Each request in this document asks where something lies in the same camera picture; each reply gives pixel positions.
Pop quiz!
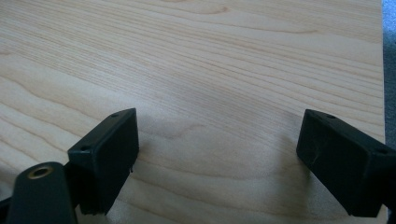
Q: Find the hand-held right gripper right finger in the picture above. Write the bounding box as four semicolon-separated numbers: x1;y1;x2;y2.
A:
295;108;396;218

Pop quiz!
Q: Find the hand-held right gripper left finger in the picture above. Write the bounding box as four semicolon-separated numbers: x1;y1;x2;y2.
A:
66;107;140;217

